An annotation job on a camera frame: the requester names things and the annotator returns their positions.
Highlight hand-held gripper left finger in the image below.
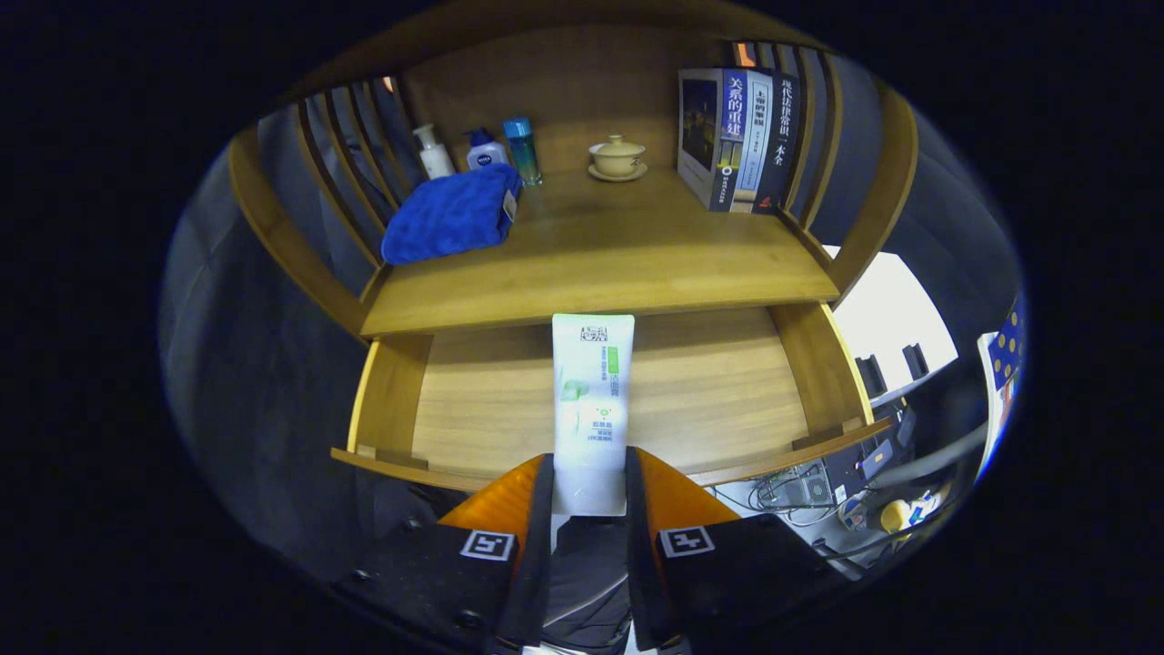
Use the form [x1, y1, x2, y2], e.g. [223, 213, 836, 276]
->
[332, 452, 556, 654]

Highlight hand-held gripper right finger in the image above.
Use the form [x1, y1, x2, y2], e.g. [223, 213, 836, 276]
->
[625, 446, 851, 651]

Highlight wooden drawer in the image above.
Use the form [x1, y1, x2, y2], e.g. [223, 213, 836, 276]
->
[330, 302, 894, 494]

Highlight white facial cleanser tube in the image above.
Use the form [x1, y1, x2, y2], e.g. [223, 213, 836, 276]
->
[551, 313, 636, 518]

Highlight wooden countertop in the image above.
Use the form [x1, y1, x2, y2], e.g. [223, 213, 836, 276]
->
[361, 164, 840, 338]

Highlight wooden cabinet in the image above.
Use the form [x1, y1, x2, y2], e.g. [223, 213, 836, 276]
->
[227, 0, 919, 497]

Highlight black computer case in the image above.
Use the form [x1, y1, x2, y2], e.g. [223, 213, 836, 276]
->
[755, 455, 842, 510]

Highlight white box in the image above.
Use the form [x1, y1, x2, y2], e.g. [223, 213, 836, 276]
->
[823, 246, 958, 397]

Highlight white side table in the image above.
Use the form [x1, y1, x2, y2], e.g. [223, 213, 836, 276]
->
[896, 332, 1024, 492]

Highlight blue polka dot gift bag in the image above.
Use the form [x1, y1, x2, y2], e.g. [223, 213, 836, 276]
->
[987, 296, 1029, 392]

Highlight blue towel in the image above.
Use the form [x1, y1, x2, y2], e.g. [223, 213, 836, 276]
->
[381, 164, 524, 267]

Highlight white pump bottle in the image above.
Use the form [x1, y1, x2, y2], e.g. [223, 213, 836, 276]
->
[412, 124, 456, 180]

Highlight white lotion bottle blue cap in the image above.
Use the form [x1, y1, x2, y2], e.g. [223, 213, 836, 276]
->
[464, 127, 508, 171]

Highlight light spine book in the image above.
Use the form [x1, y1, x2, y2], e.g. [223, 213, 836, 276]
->
[732, 71, 785, 215]

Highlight teal bottle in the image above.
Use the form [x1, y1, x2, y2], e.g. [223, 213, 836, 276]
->
[503, 116, 543, 187]

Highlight black spine book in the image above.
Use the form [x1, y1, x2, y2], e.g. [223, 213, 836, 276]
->
[753, 75, 803, 216]

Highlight beige lidded teacup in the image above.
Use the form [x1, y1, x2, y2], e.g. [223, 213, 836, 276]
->
[587, 134, 649, 183]

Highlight blue spine book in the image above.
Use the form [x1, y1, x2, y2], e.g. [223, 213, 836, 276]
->
[677, 68, 774, 213]

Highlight floor cables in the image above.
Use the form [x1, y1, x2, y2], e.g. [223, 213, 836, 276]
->
[714, 459, 947, 560]

